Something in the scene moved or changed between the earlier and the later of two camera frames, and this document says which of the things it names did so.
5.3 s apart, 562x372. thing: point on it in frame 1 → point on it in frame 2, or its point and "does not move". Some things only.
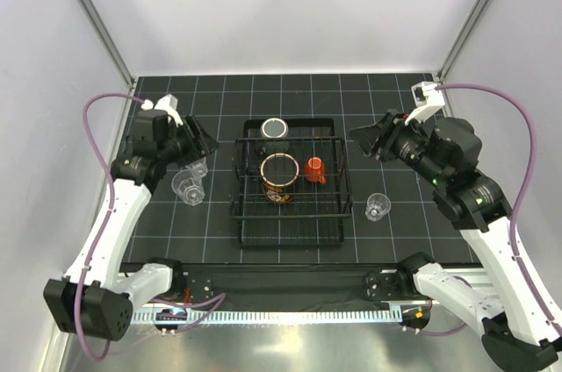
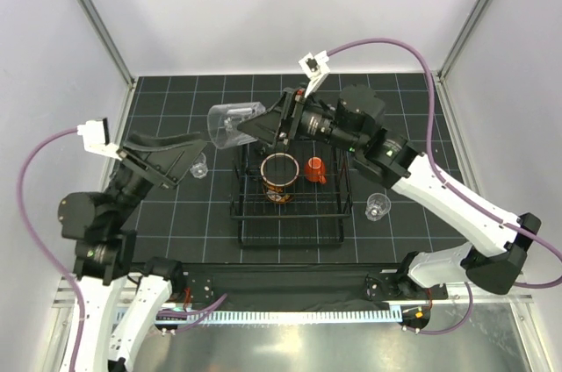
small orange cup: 315,169 does not move
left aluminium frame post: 100,25 does not move
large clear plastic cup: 190,186 → 223,120
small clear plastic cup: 199,167 does not move
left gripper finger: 205,143 → 173,155
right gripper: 383,134 → 270,125
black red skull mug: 279,172 does not move
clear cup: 378,204 does not move
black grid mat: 290,182 does not move
